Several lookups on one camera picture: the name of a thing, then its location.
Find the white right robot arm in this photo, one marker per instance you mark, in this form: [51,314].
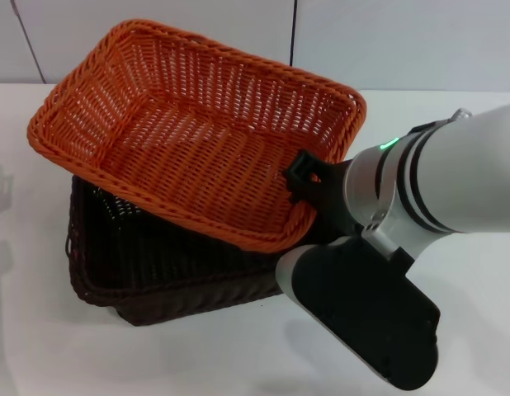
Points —
[465,173]

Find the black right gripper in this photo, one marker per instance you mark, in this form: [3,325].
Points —
[331,198]

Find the silver camera mount bracket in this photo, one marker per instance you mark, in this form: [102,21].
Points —
[383,231]

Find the dark brown wicker basket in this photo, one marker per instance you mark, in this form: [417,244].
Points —
[156,264]

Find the orange wicker basket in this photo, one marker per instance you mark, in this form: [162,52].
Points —
[176,144]

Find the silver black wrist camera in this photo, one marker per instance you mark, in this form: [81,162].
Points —
[362,309]

